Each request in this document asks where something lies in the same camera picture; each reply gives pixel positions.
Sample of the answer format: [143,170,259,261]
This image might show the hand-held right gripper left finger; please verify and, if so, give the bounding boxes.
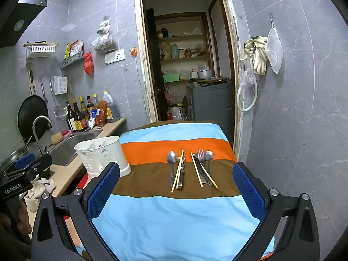
[30,162,120,261]

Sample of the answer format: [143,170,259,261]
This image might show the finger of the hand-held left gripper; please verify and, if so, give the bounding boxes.
[15,153,36,169]
[11,154,53,178]

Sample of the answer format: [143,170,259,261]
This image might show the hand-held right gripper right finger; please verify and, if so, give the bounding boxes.
[232,162,321,261]

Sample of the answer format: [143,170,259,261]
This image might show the white plastic utensil holder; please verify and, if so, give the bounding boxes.
[74,135,132,177]

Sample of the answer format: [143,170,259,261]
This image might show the wooden chopstick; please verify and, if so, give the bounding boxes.
[192,154,219,189]
[190,152,203,188]
[171,149,185,193]
[177,155,186,190]

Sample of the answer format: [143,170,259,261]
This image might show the metal spoon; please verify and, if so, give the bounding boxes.
[166,151,177,187]
[204,151,214,185]

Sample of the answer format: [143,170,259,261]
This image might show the metal fork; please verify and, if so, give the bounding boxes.
[197,149,211,187]

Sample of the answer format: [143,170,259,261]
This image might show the person's left hand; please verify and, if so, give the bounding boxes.
[0,198,32,251]

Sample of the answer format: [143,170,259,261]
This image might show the steel basin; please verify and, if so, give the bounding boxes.
[0,146,26,170]

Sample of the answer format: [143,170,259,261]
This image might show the crumpled white rag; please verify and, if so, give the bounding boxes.
[24,177,56,212]

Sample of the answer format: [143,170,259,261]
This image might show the stainless steel sink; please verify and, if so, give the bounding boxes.
[46,129,104,167]

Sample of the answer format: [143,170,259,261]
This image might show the chrome faucet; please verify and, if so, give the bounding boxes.
[33,115,53,155]

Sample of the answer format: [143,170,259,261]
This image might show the black frying pan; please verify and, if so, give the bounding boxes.
[18,95,49,143]

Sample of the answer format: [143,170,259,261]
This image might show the dark pump bottle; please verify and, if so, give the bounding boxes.
[66,101,77,131]

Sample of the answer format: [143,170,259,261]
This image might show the metal strainer ladle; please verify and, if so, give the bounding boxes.
[49,80,68,121]

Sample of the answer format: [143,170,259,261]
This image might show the dark sauce bottle yellow label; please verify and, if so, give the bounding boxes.
[72,99,85,131]

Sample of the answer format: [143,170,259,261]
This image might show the beige kitchen counter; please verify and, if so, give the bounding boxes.
[27,117,127,212]

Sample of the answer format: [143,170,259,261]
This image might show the blue white packet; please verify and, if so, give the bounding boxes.
[87,109,98,129]

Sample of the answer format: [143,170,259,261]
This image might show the dark metal kitchen tool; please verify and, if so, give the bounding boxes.
[178,156,187,190]

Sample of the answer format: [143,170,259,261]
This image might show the yellow cap sauce bottle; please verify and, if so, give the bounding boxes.
[79,96,90,127]

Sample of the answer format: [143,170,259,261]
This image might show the orange spice bag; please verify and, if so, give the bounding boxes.
[96,100,107,127]

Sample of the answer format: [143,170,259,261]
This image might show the striped blue orange brown blanket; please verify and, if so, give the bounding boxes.
[64,121,275,261]

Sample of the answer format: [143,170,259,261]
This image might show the large oil jug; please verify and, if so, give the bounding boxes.
[103,90,120,122]

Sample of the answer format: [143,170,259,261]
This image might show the grey washing machine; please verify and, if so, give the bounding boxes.
[186,80,236,142]

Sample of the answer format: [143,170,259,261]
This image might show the white plastic jug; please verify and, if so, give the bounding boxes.
[168,107,182,120]

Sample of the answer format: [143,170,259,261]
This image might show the red plastic bag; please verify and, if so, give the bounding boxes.
[84,51,94,75]

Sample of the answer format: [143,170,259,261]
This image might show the clear plastic bag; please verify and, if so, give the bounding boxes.
[239,60,257,90]

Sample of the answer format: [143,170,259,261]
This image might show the red seasoning packets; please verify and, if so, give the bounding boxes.
[70,40,84,56]

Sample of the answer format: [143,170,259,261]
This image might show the metal pot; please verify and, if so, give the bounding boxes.
[196,69,213,80]

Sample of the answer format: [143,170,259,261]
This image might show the black range hood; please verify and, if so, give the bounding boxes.
[0,0,47,48]

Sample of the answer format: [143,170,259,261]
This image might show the cream rubber gloves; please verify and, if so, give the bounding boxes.
[239,36,268,75]

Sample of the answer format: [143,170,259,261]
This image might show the clear bag of dried goods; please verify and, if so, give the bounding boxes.
[91,16,118,53]

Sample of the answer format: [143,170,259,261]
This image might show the dark wooden door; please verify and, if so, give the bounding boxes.
[145,8,169,121]

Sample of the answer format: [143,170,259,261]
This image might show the white mesh bag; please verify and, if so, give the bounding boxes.
[265,27,283,74]

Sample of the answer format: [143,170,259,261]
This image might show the wooden pantry shelf unit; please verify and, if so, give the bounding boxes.
[155,12,218,82]

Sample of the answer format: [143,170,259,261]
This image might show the white hose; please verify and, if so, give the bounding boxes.
[236,47,258,112]

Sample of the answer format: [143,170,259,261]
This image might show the grey wall shelf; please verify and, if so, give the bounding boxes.
[60,51,85,69]

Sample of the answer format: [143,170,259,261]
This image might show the white plastic wall basket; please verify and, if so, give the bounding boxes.
[26,43,59,59]

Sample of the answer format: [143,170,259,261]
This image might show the white power cable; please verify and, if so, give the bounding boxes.
[134,56,149,106]

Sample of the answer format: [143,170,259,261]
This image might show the worn door frame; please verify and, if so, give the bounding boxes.
[134,0,245,159]

